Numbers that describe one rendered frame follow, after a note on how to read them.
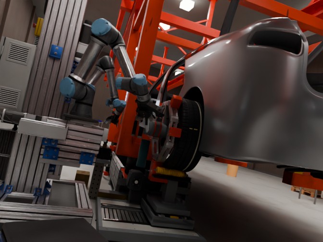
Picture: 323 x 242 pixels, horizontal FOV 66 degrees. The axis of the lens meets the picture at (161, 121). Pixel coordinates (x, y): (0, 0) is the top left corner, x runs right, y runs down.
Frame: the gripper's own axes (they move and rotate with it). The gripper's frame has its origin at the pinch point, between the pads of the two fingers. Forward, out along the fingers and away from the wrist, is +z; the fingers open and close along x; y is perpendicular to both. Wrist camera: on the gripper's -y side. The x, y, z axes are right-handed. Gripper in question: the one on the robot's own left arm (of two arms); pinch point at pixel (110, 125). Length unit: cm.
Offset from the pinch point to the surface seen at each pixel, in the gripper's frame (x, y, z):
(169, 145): 27, 69, -56
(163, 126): 28, 44, -53
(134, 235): 12, 122, -12
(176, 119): 27, 55, -72
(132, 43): 47, -234, 0
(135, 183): 29, 61, 10
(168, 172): 39, 76, -33
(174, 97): 23, 39, -82
